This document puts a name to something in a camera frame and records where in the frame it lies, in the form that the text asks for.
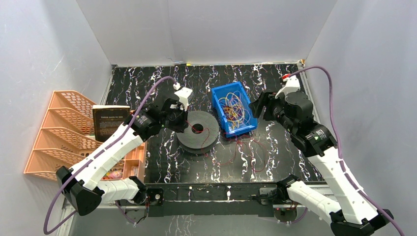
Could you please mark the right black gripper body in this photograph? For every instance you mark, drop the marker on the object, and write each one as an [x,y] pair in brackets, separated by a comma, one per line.
[274,109]

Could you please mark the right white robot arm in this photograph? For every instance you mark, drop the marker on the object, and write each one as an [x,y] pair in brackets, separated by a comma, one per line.
[350,213]

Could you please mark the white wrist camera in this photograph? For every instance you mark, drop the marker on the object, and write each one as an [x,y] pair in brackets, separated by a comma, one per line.
[184,94]
[291,84]

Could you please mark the black cable spool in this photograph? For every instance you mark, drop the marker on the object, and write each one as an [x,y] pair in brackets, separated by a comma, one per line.
[201,135]

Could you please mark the blue plastic bin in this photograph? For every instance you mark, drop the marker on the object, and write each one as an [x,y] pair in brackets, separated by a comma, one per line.
[232,105]

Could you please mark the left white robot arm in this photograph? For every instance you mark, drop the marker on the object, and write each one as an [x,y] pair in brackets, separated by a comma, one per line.
[82,184]

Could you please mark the dark book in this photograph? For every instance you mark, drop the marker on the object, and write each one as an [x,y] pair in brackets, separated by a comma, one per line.
[107,119]

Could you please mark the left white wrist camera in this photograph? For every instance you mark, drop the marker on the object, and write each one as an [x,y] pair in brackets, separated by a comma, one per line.
[184,94]

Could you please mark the orange mesh file rack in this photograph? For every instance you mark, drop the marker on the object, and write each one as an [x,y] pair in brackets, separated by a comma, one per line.
[65,136]

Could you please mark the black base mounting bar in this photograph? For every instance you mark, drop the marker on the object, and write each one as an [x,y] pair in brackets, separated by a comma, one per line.
[168,199]

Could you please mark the orange compartment organizer tray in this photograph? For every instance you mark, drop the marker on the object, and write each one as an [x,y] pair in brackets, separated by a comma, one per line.
[135,162]

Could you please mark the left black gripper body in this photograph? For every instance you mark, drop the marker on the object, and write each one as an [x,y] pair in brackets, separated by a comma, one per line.
[177,120]

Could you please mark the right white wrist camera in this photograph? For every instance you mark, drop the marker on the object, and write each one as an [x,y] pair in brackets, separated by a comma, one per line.
[291,84]

